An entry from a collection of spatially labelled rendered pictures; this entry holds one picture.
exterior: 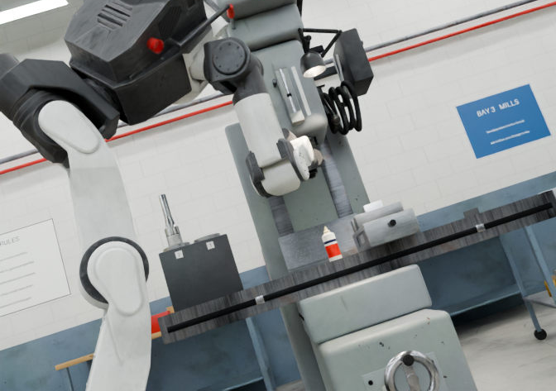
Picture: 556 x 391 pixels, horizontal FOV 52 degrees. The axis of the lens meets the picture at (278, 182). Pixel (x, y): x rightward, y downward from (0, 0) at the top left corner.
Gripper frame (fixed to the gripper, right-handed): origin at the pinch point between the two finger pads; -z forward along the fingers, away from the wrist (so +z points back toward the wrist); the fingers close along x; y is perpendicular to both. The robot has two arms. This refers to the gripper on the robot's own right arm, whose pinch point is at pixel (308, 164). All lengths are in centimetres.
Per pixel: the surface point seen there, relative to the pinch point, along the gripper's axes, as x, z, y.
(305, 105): -6.5, 7.8, -16.5
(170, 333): 50, 25, 38
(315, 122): -7.6, 7.2, -10.2
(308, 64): -12.9, 23.9, -22.5
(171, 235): 46.5, 13.7, 9.0
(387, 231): -17.9, 16.2, 29.5
